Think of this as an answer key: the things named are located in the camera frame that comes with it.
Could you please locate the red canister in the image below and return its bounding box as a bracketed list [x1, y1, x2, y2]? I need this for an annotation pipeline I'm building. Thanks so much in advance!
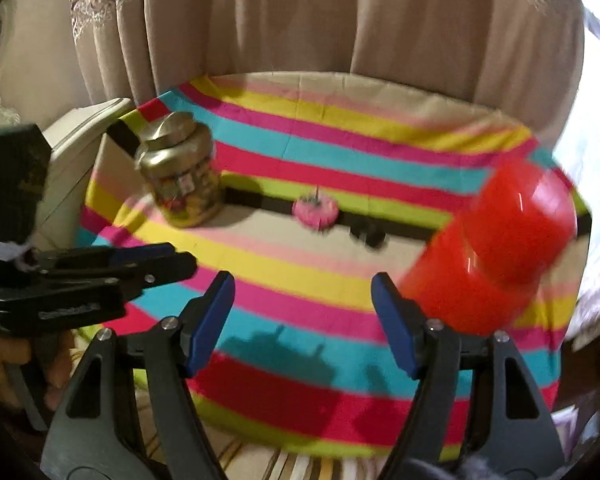
[399, 157, 578, 338]

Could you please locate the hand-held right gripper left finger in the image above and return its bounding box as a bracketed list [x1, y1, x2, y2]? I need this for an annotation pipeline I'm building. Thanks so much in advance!
[40, 270, 237, 480]

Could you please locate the beige striped towel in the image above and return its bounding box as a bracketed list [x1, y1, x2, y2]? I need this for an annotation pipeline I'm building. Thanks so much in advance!
[135, 395, 481, 480]

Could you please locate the white carved cabinet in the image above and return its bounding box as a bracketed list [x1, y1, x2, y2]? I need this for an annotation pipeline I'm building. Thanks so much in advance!
[30, 97, 136, 251]

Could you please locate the black scrunchie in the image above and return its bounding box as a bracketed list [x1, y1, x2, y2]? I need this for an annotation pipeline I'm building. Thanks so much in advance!
[349, 222, 387, 248]

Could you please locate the gold-lidded clear candy jar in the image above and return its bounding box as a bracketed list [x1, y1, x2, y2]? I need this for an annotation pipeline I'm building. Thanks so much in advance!
[134, 111, 224, 228]

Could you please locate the beige curtain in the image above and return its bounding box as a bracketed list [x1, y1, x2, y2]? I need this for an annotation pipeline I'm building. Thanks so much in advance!
[70, 0, 586, 111]

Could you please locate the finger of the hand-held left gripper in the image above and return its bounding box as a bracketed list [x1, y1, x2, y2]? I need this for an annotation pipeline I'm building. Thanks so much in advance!
[30, 242, 177, 273]
[42, 252, 198, 292]

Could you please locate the pink round pincushion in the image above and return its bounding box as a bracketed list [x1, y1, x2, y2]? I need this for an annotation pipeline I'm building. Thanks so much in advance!
[291, 186, 341, 233]

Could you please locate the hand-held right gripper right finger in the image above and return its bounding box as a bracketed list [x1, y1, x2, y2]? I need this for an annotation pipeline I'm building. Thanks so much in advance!
[371, 272, 566, 480]

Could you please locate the multicolour striped tablecloth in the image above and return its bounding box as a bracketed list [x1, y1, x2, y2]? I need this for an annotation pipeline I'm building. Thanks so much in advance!
[77, 74, 593, 461]

